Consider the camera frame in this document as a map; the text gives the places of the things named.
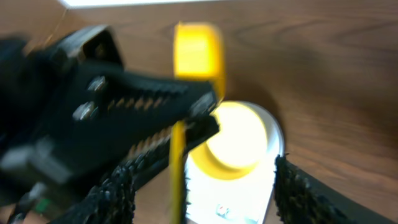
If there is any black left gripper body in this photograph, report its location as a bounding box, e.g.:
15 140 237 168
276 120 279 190
1 25 123 216

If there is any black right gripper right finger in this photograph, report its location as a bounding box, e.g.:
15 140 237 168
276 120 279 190
274 154 394 224

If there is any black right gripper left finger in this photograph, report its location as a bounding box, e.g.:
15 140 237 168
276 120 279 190
49 165 136 224

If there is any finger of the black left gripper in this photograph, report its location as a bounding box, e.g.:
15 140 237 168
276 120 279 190
84 67 218 124
118 115 220 187

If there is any yellow plastic scoop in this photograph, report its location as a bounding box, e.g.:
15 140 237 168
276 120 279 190
169 22 226 224

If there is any white digital kitchen scale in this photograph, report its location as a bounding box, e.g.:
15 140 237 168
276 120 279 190
185 101 285 224

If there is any yellow bowl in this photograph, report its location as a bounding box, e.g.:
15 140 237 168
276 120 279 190
189 101 268 180

